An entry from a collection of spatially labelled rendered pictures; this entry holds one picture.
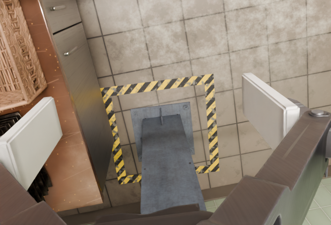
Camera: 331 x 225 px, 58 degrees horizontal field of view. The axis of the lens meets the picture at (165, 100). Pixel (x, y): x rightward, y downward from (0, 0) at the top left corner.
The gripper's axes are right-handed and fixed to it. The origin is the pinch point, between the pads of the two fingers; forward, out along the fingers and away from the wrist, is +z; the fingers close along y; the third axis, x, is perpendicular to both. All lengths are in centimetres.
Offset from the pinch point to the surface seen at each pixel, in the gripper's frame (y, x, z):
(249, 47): 48, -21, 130
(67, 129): -31, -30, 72
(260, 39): 53, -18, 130
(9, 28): -35, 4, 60
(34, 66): -34, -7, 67
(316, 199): 75, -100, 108
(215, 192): 25, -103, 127
